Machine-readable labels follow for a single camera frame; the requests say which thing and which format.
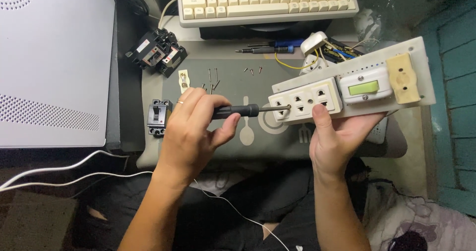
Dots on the person's left hand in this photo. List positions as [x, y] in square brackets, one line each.
[186, 143]

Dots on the person's right hand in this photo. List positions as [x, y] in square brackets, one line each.
[334, 147]

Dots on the white triple outlet block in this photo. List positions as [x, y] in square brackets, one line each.
[303, 100]

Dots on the white electrical mounting board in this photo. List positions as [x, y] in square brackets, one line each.
[372, 61]

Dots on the black circuit breaker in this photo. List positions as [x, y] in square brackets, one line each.
[166, 36]
[159, 117]
[147, 50]
[171, 59]

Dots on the grey cutlery print placemat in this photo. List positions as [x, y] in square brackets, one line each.
[230, 143]

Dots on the white perforated box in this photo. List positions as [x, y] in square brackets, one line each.
[377, 132]

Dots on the small beige terminal plate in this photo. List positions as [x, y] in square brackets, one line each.
[184, 80]

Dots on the person's black shorts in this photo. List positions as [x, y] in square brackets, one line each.
[223, 214]

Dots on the white socket base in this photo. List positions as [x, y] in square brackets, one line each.
[308, 64]

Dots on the beige single outlet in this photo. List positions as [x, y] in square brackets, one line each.
[403, 78]

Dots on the black terminal box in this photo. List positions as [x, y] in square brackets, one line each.
[344, 49]

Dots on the floral grey cloth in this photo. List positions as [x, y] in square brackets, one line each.
[416, 221]

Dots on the blue tester screwdriver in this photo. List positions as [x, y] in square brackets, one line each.
[267, 50]

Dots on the clear plastic bag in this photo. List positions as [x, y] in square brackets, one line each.
[366, 20]

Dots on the black monitor stand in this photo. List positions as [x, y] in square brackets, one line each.
[260, 31]

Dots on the silver perforated computer case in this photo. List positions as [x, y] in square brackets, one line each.
[52, 57]

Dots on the beige computer keyboard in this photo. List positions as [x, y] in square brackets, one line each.
[260, 0]

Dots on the white breaker with green switch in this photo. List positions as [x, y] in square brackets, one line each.
[366, 85]

